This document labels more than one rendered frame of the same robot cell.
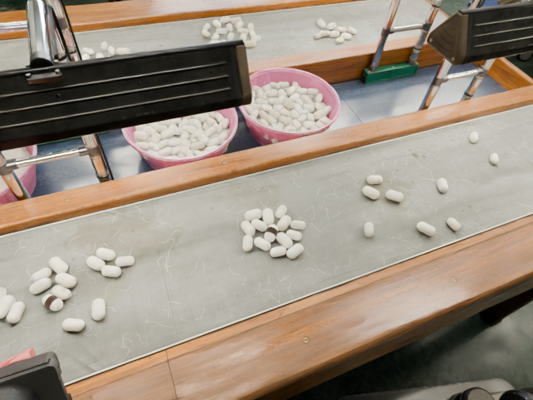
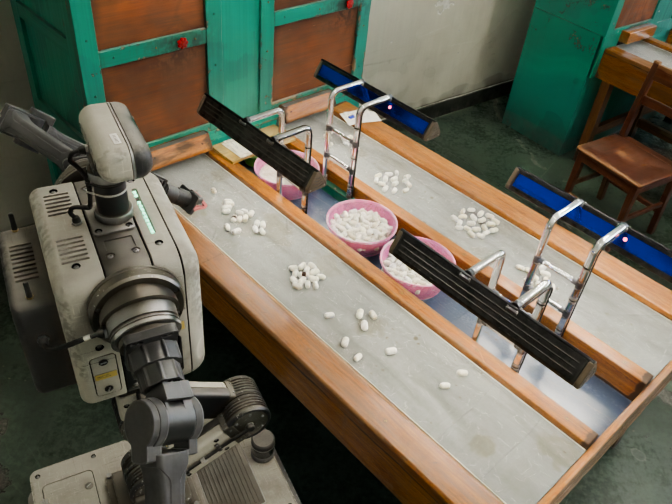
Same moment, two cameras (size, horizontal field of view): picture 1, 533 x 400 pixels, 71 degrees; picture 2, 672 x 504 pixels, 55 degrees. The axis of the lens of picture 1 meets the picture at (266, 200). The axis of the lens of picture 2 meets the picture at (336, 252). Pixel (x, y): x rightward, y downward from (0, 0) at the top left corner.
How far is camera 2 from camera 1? 1.80 m
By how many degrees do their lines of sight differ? 50
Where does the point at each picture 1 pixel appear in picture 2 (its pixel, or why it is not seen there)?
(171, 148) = (341, 226)
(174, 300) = (251, 252)
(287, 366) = (232, 289)
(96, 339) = (224, 236)
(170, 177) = (316, 229)
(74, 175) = (311, 208)
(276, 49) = (480, 249)
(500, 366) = not seen: outside the picture
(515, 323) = not seen: outside the picture
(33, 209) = (272, 195)
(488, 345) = not seen: outside the picture
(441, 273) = (311, 344)
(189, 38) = (452, 206)
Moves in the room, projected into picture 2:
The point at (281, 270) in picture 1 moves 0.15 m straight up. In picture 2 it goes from (284, 285) to (286, 250)
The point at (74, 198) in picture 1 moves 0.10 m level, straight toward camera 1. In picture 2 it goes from (285, 204) to (268, 216)
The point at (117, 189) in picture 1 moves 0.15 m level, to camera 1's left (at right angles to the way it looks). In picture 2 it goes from (298, 214) to (290, 191)
